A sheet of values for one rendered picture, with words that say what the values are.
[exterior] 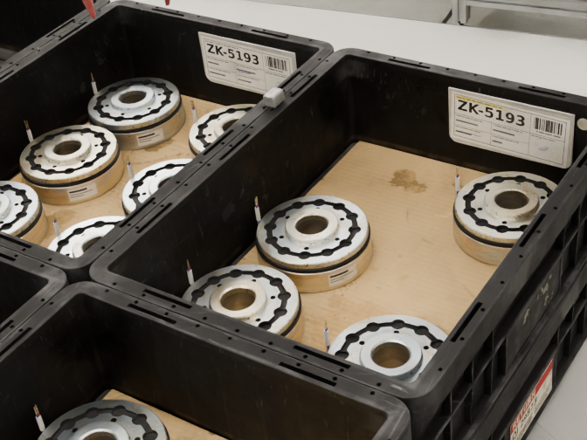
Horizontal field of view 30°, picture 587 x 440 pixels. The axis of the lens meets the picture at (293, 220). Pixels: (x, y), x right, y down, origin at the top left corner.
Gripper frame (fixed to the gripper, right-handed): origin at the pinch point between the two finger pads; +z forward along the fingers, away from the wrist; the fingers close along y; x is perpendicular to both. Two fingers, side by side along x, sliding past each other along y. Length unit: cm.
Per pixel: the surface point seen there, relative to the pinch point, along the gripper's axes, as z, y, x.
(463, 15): 101, 84, 171
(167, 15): 13.4, 3.2, 23.3
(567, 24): 108, 112, 168
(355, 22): 37, 31, 58
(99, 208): 23.2, -7.2, 3.5
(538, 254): 14.1, 27.1, -26.3
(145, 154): 23.2, -1.9, 11.8
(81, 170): 20.0, -8.2, 5.9
